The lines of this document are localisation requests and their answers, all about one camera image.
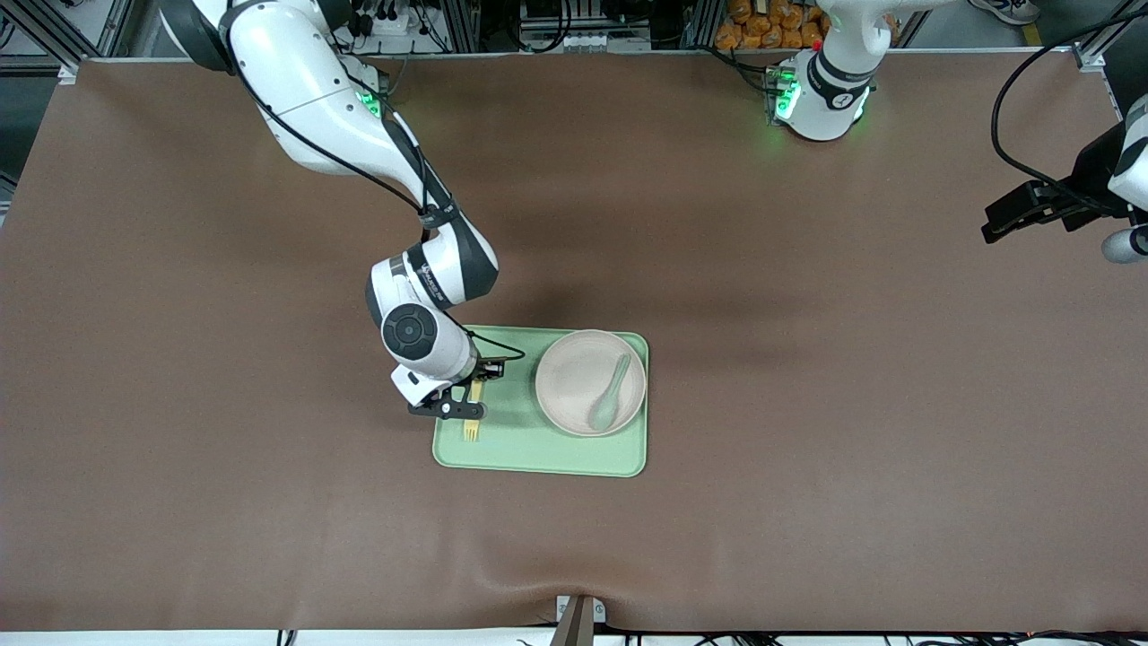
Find round off-white plate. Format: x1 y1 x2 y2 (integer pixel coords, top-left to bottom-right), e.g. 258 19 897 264
535 329 648 438

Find light green rectangular tray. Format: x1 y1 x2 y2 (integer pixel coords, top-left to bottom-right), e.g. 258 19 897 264
432 325 649 478

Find pale green plastic spoon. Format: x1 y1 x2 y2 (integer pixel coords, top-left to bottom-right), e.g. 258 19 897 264
588 353 632 432

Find grey sports shoe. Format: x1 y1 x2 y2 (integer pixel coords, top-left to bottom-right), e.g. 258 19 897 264
967 0 1041 25

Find brown table cover mat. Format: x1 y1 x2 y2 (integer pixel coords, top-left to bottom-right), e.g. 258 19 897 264
0 56 1148 633

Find bag of orange items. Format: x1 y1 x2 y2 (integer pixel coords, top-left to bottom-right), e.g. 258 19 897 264
715 0 828 51

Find white power strip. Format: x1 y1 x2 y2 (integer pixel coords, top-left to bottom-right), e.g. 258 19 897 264
345 0 422 39

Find white connector strip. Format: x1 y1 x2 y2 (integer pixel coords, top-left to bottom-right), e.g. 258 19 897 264
520 31 651 52

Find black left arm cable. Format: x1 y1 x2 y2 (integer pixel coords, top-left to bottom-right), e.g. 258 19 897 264
989 0 1148 212

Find aluminium frame profile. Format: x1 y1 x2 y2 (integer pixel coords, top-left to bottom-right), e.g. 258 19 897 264
22 0 135 82
1072 0 1148 73

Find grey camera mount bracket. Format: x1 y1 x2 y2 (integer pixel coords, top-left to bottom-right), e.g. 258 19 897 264
549 594 607 646

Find aluminium frame post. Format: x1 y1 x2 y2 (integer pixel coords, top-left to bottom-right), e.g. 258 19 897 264
682 0 718 50
446 0 481 53

